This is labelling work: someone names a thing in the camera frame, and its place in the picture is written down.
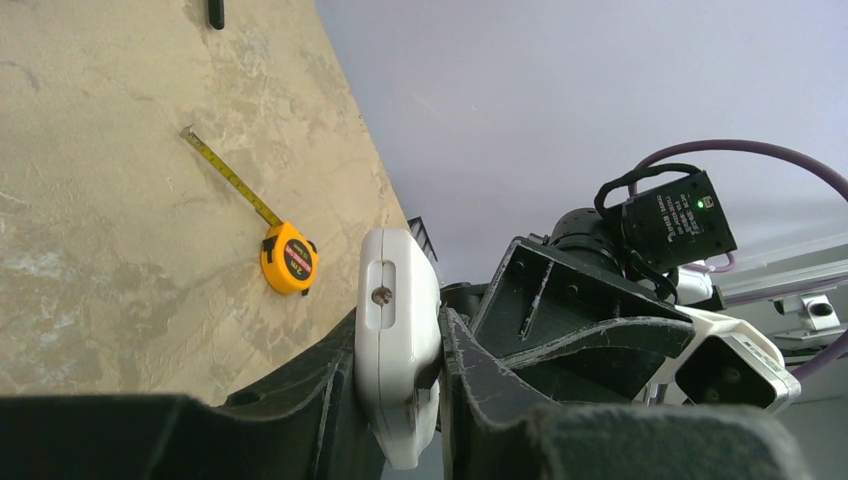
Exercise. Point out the white remote control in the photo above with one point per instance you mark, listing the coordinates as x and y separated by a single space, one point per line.
397 353

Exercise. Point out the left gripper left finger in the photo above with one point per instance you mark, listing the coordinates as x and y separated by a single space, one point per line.
301 421

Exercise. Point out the small black battery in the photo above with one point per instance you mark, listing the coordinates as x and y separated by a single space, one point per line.
216 14

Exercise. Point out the yellow tape measure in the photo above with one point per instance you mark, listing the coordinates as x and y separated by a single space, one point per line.
288 260

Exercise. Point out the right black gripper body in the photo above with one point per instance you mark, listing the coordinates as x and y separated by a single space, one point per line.
547 287

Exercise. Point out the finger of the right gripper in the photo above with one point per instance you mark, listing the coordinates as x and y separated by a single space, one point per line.
610 361

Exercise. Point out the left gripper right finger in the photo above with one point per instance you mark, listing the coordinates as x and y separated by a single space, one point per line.
494 425

